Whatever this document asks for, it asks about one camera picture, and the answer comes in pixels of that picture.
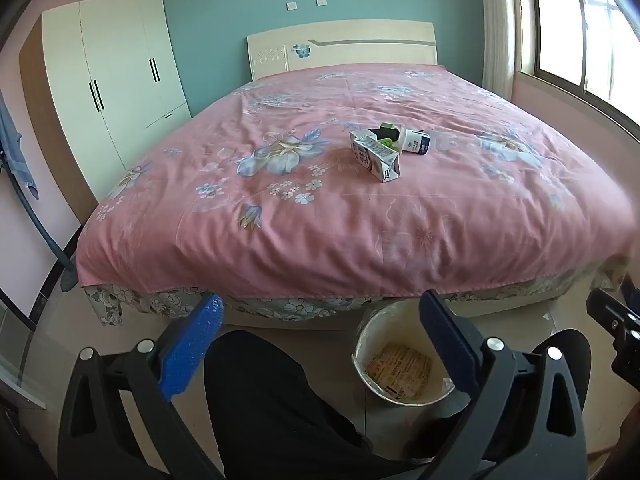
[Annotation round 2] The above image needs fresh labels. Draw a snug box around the person's right leg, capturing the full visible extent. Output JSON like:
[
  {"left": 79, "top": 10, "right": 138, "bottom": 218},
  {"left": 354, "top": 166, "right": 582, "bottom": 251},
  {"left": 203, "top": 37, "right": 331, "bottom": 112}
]
[{"left": 402, "top": 329, "right": 593, "bottom": 466}]

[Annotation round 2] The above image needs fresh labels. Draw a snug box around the white wardrobe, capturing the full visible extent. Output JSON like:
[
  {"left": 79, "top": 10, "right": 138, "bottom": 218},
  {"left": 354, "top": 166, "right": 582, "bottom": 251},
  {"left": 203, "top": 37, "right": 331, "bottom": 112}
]
[{"left": 19, "top": 0, "right": 192, "bottom": 223}]

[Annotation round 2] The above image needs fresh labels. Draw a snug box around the white yogurt cup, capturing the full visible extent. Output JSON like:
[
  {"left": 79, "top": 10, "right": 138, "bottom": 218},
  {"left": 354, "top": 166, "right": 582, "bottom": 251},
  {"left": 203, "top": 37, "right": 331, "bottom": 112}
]
[{"left": 400, "top": 129, "right": 432, "bottom": 156}]

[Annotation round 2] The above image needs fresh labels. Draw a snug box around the brown printed paper bag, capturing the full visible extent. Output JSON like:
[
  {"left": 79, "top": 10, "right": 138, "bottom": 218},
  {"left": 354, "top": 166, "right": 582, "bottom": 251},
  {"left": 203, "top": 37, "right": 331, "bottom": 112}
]
[{"left": 364, "top": 342, "right": 433, "bottom": 401}]

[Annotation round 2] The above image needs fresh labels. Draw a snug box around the person's leg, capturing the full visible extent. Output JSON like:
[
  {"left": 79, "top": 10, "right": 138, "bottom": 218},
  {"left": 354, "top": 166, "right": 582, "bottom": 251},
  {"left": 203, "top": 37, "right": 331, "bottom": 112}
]
[
  {"left": 204, "top": 330, "right": 373, "bottom": 480},
  {"left": 402, "top": 329, "right": 593, "bottom": 466}
]

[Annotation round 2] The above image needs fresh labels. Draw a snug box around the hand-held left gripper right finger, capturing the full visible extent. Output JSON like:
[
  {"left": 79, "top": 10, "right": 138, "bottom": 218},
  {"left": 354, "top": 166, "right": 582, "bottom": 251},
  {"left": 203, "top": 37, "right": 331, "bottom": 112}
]
[{"left": 419, "top": 289, "right": 588, "bottom": 480}]

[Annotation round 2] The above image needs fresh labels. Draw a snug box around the white lined trash bin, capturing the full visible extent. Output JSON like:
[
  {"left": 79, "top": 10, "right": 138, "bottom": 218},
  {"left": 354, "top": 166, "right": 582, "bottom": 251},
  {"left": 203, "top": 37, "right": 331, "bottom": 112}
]
[{"left": 351, "top": 301, "right": 457, "bottom": 407}]

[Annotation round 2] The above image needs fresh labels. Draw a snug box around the window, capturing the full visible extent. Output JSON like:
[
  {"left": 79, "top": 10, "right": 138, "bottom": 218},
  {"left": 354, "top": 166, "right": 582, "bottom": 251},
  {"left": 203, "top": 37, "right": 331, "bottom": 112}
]
[{"left": 515, "top": 0, "right": 640, "bottom": 141}]

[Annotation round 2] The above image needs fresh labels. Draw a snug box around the cream curtain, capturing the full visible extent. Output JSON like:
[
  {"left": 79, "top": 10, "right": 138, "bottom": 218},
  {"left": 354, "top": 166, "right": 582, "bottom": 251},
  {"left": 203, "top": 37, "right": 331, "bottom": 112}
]
[{"left": 477, "top": 0, "right": 523, "bottom": 101}]

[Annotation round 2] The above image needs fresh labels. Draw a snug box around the white blue milk carton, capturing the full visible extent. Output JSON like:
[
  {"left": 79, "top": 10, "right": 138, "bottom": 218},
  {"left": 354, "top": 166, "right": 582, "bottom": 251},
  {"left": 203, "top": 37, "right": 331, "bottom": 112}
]
[{"left": 349, "top": 129, "right": 402, "bottom": 182}]

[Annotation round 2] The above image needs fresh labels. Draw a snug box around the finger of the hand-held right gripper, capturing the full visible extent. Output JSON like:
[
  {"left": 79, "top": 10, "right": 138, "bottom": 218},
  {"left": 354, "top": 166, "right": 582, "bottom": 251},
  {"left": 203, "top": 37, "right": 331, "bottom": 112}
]
[{"left": 586, "top": 280, "right": 640, "bottom": 392}]

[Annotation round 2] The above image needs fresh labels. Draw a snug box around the person's left leg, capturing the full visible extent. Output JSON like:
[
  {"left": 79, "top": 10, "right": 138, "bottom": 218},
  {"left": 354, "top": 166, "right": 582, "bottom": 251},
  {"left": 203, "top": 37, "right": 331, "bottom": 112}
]
[{"left": 204, "top": 330, "right": 373, "bottom": 480}]

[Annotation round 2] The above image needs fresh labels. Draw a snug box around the cream wooden headboard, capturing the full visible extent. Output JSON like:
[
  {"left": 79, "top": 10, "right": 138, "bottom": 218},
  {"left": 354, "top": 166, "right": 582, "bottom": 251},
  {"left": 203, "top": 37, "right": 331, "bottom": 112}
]
[{"left": 246, "top": 19, "right": 438, "bottom": 81}]

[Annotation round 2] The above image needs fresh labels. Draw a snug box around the pink floral blanket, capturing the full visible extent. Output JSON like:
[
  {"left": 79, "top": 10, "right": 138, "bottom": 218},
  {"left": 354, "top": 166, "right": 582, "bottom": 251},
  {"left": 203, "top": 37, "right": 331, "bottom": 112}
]
[{"left": 75, "top": 62, "right": 640, "bottom": 306}]

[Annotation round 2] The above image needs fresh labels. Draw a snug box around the blue hanging cloth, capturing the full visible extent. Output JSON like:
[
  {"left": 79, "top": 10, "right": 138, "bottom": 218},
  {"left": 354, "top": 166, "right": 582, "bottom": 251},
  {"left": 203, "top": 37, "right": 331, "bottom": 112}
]
[{"left": 0, "top": 91, "right": 40, "bottom": 201}]

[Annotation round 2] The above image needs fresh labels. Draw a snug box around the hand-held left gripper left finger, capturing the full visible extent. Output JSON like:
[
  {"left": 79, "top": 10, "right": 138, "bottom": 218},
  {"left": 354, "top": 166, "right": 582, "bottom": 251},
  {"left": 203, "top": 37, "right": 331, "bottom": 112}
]
[{"left": 57, "top": 292, "right": 226, "bottom": 480}]

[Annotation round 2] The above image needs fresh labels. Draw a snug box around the dark hose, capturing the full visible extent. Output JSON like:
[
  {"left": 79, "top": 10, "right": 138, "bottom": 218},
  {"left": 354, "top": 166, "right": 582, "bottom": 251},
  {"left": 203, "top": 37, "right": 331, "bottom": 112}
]
[{"left": 0, "top": 155, "right": 83, "bottom": 292}]

